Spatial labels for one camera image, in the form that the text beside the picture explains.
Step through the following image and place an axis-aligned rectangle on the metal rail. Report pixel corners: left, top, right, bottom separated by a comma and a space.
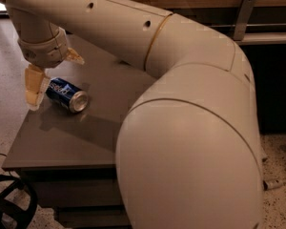
209, 23, 286, 31

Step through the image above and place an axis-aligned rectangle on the grey drawer cabinet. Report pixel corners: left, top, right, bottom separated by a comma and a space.
4, 35, 154, 229

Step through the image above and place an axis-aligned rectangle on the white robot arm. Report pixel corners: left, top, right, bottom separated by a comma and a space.
0, 0, 263, 229

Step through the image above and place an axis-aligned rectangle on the right metal bracket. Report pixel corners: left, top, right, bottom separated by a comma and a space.
233, 0, 256, 41

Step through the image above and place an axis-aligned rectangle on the blue pepsi can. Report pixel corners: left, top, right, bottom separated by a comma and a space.
46, 77, 89, 114

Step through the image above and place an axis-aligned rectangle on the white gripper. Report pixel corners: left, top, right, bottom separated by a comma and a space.
18, 29, 85, 111

